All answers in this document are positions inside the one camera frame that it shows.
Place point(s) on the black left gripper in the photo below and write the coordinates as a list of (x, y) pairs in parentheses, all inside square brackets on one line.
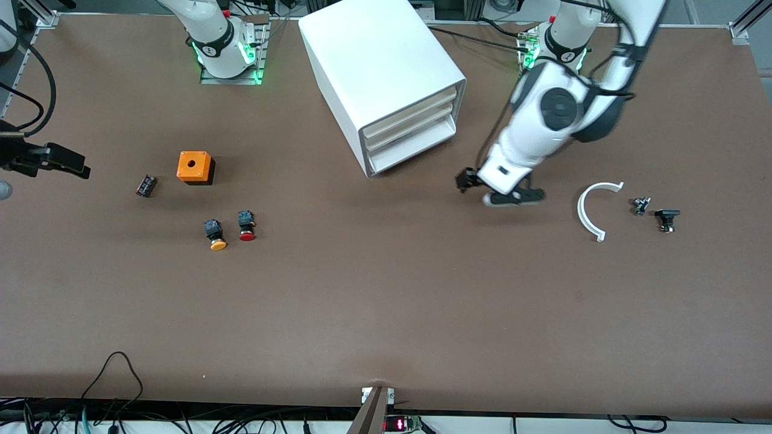
[(466, 179)]

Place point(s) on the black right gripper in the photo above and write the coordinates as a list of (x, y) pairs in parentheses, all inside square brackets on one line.
[(27, 159)]

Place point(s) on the white sliding drawer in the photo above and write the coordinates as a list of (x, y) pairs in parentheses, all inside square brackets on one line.
[(416, 152), (410, 128)]

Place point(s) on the red push button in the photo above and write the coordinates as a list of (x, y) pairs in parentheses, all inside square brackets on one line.
[(246, 236)]

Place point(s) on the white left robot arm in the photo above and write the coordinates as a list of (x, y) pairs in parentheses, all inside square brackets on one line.
[(543, 132)]

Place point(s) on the white drawer cabinet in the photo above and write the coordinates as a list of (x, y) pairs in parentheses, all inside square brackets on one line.
[(374, 60)]

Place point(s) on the orange push button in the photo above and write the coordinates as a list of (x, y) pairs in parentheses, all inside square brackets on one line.
[(218, 244)]

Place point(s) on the small black terminal block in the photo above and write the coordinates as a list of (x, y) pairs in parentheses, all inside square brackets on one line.
[(146, 185)]

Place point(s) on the white curved plastic arc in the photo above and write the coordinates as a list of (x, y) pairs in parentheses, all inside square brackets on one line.
[(581, 211)]

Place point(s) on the orange box with black base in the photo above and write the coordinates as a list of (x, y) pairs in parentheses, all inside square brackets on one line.
[(202, 170)]

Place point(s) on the small grey metal part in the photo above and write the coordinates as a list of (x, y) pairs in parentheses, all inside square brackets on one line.
[(640, 206)]

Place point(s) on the device with red display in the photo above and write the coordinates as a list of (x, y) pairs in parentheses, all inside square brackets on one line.
[(401, 424)]

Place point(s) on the aluminium corner bracket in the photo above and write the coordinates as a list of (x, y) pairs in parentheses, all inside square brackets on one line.
[(47, 20), (740, 33)]

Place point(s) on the small black switch part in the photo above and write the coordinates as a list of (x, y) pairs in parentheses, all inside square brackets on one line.
[(666, 214)]

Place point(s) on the white mounting bracket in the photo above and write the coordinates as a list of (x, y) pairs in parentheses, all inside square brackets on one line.
[(365, 395)]

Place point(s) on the brown camera mount post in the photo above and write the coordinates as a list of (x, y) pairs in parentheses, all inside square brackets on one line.
[(371, 416)]

